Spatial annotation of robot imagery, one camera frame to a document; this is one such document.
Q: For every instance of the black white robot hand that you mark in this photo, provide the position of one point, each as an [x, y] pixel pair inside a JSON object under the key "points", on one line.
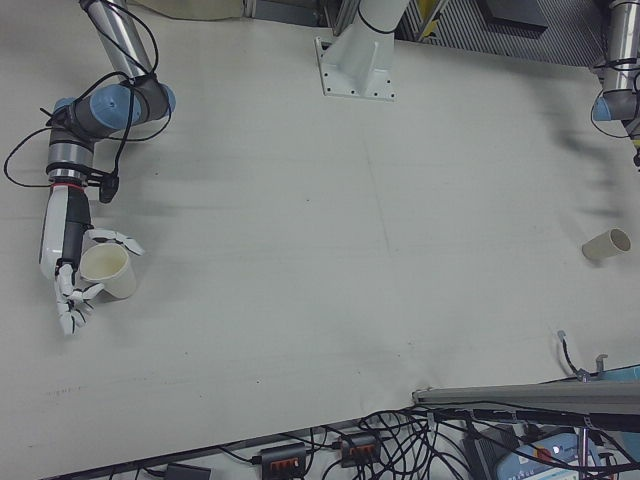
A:
{"points": [[55, 240]]}

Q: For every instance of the white paper cup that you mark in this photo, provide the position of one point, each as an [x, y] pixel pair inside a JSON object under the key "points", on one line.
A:
{"points": [[112, 275]]}

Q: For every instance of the beige paper cup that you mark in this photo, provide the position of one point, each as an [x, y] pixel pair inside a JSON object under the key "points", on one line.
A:
{"points": [[605, 245]]}

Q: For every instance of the UR5e robot arm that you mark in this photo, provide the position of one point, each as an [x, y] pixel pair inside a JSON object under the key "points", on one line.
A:
{"points": [[622, 50], [115, 45]]}

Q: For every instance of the black box by monitor stand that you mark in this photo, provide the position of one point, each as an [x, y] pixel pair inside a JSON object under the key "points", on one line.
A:
{"points": [[186, 472]]}

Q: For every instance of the black USB hub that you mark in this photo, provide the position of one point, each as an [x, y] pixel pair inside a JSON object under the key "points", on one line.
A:
{"points": [[360, 447], [284, 457]]}

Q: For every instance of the black power adapter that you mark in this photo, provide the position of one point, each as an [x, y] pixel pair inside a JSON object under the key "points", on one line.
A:
{"points": [[482, 450]]}

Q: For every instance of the black metal box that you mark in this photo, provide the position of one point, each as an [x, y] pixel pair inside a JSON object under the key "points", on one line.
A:
{"points": [[517, 15]]}

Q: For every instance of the grey teach pendant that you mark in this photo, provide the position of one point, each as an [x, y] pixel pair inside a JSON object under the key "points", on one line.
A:
{"points": [[560, 457]]}

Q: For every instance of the light blue plastic bin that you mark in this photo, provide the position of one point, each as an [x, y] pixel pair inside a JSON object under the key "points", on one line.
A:
{"points": [[622, 374]]}

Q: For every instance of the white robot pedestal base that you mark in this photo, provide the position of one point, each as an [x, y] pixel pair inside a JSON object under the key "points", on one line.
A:
{"points": [[360, 55]]}

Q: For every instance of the aluminium profile rail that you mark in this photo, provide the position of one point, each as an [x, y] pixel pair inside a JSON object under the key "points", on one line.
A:
{"points": [[345, 15]]}

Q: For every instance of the aluminium frame post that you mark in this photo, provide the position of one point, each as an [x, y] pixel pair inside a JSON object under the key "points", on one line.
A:
{"points": [[525, 397]]}

